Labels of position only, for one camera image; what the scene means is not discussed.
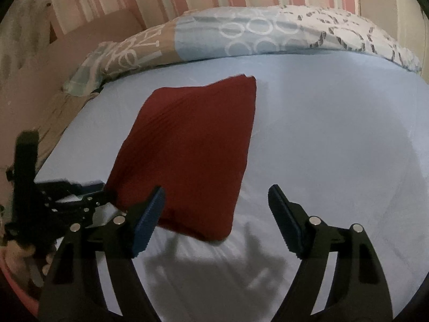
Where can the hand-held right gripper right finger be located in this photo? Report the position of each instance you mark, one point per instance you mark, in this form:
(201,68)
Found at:
(285,218)

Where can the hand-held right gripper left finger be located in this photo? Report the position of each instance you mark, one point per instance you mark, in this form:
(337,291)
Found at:
(149,221)

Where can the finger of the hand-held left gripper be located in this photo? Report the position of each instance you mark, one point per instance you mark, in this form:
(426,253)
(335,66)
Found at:
(100,198)
(87,184)

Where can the dark red garment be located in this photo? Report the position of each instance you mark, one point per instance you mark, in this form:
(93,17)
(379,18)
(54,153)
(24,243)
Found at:
(187,141)

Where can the person's left forearm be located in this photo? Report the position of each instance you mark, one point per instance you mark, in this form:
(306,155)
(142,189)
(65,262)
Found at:
(15,288)

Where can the person's left hand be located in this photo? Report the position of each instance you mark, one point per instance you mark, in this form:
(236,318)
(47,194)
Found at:
(23,261)

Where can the light blue bed sheet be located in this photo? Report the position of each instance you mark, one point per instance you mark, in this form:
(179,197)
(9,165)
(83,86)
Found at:
(335,124)

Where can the pink-brown headboard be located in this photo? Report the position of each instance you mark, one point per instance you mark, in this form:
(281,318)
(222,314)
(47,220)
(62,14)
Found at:
(100,26)

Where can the patterned blue beige duvet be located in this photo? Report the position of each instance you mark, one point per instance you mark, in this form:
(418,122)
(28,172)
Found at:
(201,30)

